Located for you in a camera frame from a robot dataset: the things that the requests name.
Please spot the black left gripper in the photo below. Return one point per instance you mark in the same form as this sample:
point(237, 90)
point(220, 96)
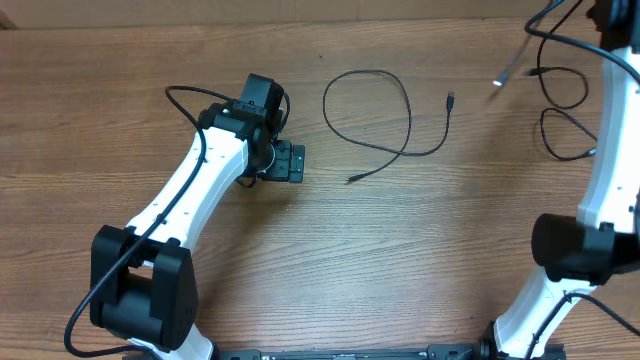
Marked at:
point(285, 169)

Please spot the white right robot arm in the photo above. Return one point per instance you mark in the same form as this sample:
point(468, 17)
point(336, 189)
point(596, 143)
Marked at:
point(575, 255)

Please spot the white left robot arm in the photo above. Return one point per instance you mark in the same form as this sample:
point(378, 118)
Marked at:
point(143, 286)

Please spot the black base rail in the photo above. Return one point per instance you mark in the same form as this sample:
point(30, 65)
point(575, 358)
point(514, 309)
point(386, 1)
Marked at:
point(345, 354)

